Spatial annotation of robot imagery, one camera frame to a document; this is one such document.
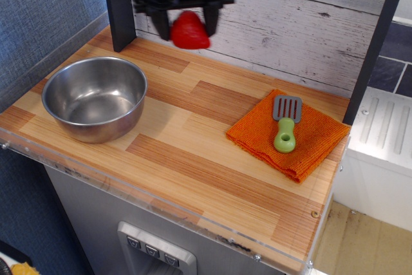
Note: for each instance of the red toy strawberry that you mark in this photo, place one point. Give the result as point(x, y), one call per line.
point(188, 32)

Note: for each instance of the stainless steel bowl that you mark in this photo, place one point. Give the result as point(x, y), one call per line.
point(96, 100)

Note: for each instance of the green grey toy spatula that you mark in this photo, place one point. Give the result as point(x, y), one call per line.
point(287, 113)

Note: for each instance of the orange folded cloth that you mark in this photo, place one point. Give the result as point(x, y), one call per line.
point(316, 135)

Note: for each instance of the grey toy fridge cabinet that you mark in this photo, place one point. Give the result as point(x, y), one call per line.
point(95, 216)

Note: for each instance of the silver dispenser button panel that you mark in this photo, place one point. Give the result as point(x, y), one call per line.
point(154, 250)

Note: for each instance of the white ribbed cabinet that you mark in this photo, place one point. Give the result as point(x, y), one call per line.
point(375, 175)

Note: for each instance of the yellow black object corner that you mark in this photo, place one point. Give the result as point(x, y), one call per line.
point(18, 269)

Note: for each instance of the dark grey left post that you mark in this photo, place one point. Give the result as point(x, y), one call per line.
point(122, 23)

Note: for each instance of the dark grey post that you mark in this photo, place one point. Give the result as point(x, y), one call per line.
point(122, 23)
point(377, 40)

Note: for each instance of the dark grey right post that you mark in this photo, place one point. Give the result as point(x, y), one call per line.
point(377, 40)

